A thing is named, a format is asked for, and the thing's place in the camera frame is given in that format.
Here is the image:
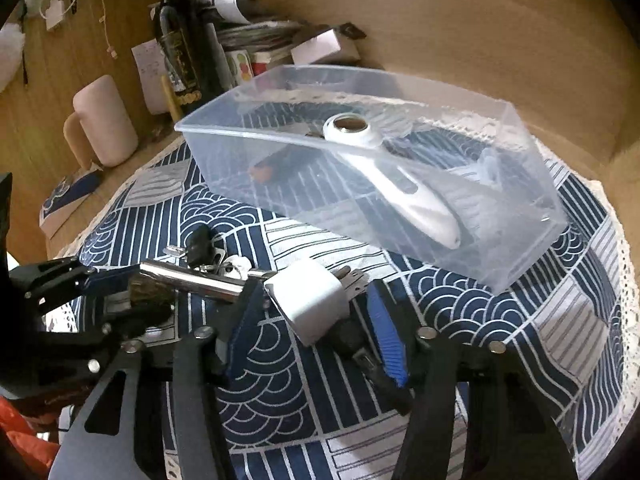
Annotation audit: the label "silver multitool pliers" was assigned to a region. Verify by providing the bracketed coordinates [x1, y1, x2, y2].
[134, 260, 247, 302]

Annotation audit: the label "white power adapter cube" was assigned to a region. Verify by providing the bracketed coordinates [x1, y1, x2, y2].
[264, 259, 369, 347]

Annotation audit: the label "white handheld magnifier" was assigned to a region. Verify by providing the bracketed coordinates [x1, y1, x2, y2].
[322, 113, 461, 249]

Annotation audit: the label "stitch cartoon sticker card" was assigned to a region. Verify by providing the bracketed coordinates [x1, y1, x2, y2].
[39, 164, 104, 240]

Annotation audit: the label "blue white patterned cloth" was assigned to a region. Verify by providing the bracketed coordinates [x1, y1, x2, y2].
[44, 94, 637, 480]

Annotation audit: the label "black key fob keys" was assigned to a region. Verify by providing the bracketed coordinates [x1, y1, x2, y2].
[163, 224, 252, 281]

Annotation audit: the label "clear plastic storage box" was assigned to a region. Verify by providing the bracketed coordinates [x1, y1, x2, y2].
[176, 65, 567, 292]

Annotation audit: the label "pink ceramic mug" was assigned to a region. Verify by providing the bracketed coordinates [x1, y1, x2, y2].
[63, 75, 139, 170]

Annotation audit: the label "wooden stick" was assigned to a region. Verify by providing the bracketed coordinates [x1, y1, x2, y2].
[160, 74, 183, 124]

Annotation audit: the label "white notepaper sheet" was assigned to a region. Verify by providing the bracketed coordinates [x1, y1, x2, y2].
[131, 39, 169, 115]

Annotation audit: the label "dark wine bottle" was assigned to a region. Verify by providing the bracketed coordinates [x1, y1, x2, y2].
[153, 0, 210, 114]

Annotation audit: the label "stack of books papers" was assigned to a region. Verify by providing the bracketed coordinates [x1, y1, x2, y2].
[192, 0, 369, 86]

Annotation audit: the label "white small card box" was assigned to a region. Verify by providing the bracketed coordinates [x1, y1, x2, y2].
[291, 29, 360, 65]

